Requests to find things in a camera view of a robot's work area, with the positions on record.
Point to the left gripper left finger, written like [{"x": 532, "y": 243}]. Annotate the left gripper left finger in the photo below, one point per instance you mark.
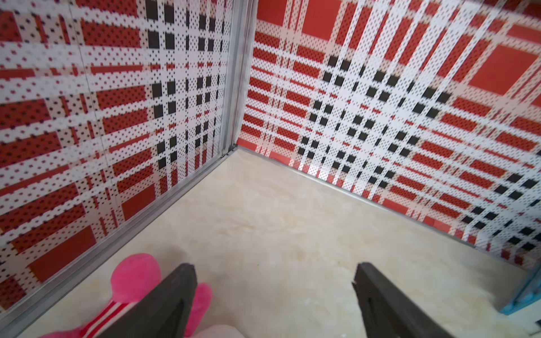
[{"x": 164, "y": 312}]

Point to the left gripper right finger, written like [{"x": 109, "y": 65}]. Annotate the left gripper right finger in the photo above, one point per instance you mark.
[{"x": 387, "y": 311}]

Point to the pink striped plush toy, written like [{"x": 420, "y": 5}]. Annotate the pink striped plush toy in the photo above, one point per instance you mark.
[{"x": 133, "y": 279}]

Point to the white blue toy crib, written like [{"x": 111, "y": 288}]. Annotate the white blue toy crib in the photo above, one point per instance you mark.
[{"x": 523, "y": 307}]

